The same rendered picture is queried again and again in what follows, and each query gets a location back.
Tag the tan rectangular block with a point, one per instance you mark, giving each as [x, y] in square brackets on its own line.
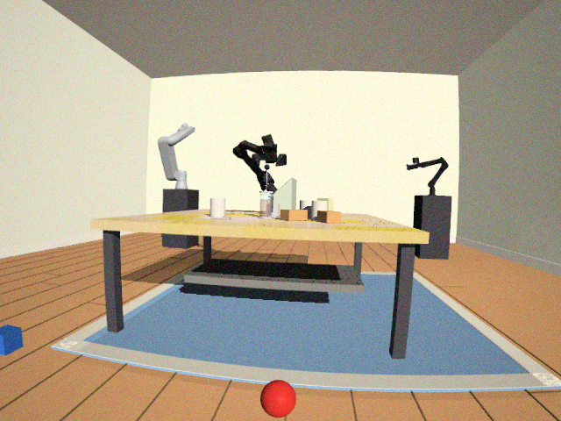
[329, 216]
[293, 215]

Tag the pale yellow cube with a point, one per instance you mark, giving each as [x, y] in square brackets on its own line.
[330, 203]

